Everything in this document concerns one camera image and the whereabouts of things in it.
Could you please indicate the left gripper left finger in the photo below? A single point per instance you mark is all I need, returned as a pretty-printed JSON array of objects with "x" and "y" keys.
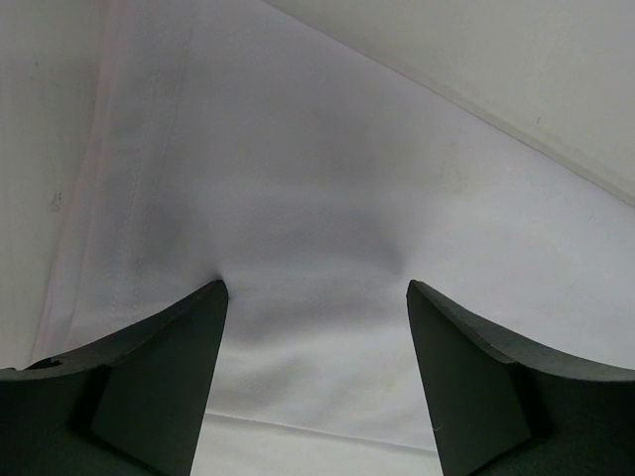
[{"x": 130, "y": 403}]

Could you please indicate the white t shirt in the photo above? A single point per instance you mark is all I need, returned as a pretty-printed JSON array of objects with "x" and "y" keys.
[{"x": 231, "y": 141}]

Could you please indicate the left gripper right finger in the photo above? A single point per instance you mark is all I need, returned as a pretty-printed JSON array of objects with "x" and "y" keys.
[{"x": 503, "y": 404}]

